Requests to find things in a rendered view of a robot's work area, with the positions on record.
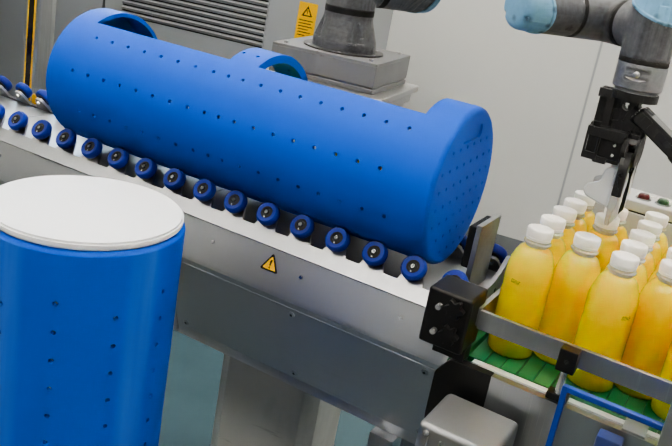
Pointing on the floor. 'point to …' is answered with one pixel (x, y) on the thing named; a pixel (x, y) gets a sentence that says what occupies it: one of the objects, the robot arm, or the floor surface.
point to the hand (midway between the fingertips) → (616, 215)
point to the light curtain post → (39, 12)
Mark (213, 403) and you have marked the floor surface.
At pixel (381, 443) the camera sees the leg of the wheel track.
